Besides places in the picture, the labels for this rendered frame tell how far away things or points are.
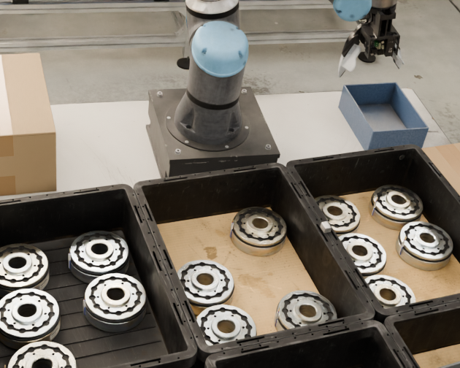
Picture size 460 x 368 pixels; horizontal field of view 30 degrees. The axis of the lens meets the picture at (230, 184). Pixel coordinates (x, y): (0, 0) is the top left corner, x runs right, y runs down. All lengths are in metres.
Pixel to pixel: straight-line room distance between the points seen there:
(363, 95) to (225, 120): 0.52
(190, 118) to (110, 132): 0.26
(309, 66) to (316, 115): 1.55
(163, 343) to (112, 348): 0.08
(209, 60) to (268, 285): 0.49
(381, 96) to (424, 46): 1.84
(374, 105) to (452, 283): 0.76
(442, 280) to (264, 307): 0.35
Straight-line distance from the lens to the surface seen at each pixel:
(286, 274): 1.54
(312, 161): 1.63
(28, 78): 1.91
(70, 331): 1.41
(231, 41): 1.76
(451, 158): 1.87
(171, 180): 1.53
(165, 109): 1.92
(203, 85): 1.77
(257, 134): 1.89
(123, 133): 2.01
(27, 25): 3.80
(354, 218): 1.64
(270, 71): 3.63
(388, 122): 2.20
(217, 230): 1.59
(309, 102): 2.21
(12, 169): 1.80
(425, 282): 1.60
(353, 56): 1.98
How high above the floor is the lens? 1.92
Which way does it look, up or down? 40 degrees down
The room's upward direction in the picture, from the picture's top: 9 degrees clockwise
